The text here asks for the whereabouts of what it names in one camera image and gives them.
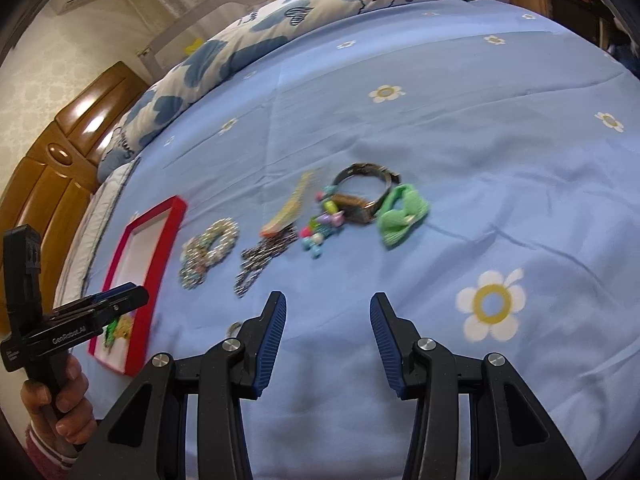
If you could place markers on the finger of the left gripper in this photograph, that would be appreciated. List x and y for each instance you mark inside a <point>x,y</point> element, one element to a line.
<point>102,313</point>
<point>115,292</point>

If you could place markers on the red shallow box tray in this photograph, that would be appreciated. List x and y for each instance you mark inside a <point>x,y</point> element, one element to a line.
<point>141,258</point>

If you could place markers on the white blue cartoon duvet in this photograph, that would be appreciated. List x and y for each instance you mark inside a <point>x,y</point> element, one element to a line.
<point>238,45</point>

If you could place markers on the grey bed guard rail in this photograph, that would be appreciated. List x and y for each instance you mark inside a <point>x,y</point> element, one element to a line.
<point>171,45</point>

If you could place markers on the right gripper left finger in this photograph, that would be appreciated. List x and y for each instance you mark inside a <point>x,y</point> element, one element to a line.
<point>144,434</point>

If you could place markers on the gold square wristwatch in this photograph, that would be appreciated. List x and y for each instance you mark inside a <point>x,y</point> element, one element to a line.
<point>361,207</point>

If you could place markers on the yellow translucent hair claw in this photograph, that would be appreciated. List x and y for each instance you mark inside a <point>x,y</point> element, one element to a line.
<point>124,327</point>

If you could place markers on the dark side desk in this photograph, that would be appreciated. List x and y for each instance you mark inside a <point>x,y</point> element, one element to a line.
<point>596,23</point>

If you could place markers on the wooden headboard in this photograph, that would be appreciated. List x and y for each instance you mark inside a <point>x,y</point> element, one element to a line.
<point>51,187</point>

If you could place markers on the green knitted bow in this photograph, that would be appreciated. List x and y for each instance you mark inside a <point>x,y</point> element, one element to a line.
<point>402,210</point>

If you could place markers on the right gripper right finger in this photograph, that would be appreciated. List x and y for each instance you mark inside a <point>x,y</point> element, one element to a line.
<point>512,435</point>

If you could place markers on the left hand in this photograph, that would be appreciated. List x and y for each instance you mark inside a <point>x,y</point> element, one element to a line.
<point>65,419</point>

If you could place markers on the grey striped pillow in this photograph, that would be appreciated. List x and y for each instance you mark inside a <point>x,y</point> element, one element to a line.
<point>73,281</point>

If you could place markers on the clear hair comb yellow trim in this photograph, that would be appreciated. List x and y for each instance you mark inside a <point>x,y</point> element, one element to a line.
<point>303,196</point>

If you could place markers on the blue floral bed sheet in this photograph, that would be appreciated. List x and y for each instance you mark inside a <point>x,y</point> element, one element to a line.
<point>477,164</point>

